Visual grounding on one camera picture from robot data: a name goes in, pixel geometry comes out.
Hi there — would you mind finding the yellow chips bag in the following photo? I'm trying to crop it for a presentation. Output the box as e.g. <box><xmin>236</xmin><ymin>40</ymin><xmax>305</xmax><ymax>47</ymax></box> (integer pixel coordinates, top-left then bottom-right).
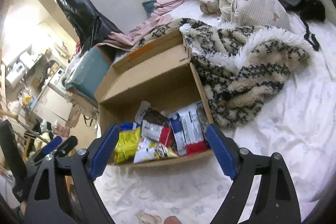
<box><xmin>114</xmin><ymin>127</ymin><xmax>141</xmax><ymax>164</ymax></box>

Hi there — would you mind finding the dark blue snack bag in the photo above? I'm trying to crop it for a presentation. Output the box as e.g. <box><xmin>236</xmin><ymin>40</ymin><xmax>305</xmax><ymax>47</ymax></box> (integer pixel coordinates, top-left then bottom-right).
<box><xmin>120</xmin><ymin>122</ymin><xmax>140</xmax><ymax>131</ymax></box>

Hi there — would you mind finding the blue white snack bag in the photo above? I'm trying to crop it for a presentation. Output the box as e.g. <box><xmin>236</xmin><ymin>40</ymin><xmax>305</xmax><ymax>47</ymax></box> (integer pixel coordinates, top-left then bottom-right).
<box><xmin>169</xmin><ymin>112</ymin><xmax>187</xmax><ymax>156</ymax></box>

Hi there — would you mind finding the white red snack packet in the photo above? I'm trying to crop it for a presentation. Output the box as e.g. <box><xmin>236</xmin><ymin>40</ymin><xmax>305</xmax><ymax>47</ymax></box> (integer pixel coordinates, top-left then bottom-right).
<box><xmin>178</xmin><ymin>103</ymin><xmax>207</xmax><ymax>156</ymax></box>

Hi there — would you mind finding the white bed sheet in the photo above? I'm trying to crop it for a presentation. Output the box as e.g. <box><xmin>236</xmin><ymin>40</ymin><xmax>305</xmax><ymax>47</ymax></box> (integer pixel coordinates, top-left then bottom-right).
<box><xmin>94</xmin><ymin>14</ymin><xmax>335</xmax><ymax>223</ymax></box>

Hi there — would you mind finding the brown white snack bar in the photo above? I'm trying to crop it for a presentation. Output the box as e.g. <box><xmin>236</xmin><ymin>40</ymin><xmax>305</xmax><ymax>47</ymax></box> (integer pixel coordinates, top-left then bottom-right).
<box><xmin>141</xmin><ymin>107</ymin><xmax>174</xmax><ymax>147</ymax></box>

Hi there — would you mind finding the white washing machine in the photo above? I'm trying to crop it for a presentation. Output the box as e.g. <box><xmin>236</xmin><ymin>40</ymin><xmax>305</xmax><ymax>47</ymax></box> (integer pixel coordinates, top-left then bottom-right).
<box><xmin>48</xmin><ymin>67</ymin><xmax>67</xmax><ymax>97</ymax></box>

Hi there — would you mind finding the brown cardboard box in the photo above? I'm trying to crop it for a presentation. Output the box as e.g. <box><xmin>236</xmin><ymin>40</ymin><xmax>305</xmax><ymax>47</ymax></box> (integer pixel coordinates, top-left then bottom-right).
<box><xmin>95</xmin><ymin>31</ymin><xmax>213</xmax><ymax>167</ymax></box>

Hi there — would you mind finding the beige black fuzzy blanket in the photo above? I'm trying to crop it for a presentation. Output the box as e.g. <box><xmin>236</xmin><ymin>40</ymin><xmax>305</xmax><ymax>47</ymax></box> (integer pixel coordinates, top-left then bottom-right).
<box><xmin>131</xmin><ymin>18</ymin><xmax>314</xmax><ymax>128</ymax></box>

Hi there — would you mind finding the teal cushioned chair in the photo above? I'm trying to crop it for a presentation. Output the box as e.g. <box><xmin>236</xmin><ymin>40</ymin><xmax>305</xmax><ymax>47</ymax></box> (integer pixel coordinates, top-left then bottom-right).
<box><xmin>65</xmin><ymin>47</ymin><xmax>111</xmax><ymax>102</ymax></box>

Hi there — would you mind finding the black plastic bag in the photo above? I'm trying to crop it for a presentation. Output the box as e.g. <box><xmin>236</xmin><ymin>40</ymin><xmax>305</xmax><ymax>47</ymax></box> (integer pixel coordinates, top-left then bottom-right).
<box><xmin>54</xmin><ymin>0</ymin><xmax>121</xmax><ymax>53</ymax></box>

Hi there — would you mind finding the teal pillow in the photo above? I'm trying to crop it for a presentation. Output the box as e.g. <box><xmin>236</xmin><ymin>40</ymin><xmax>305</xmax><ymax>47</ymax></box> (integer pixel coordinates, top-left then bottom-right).
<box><xmin>142</xmin><ymin>0</ymin><xmax>157</xmax><ymax>18</ymax></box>

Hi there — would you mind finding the pink crumpled duvet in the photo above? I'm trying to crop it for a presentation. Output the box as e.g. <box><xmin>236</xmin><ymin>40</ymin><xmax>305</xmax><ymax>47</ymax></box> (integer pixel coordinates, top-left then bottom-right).
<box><xmin>103</xmin><ymin>0</ymin><xmax>188</xmax><ymax>51</ymax></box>

